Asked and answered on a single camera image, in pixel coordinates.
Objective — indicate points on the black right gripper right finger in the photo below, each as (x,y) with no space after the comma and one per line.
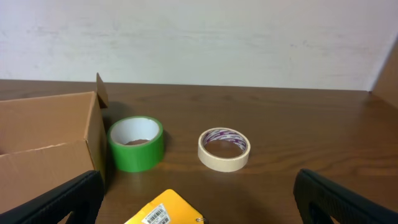
(320,200)

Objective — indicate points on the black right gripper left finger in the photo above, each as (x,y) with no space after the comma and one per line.
(78,199)

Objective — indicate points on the green tape roll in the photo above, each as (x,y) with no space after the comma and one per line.
(137,143)

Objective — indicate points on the yellow notepad with barcode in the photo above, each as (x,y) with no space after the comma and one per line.
(168,208)

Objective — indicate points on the beige masking tape roll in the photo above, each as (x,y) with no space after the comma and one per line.
(222,164)

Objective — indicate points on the brown cardboard box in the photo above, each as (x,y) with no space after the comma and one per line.
(47,141)

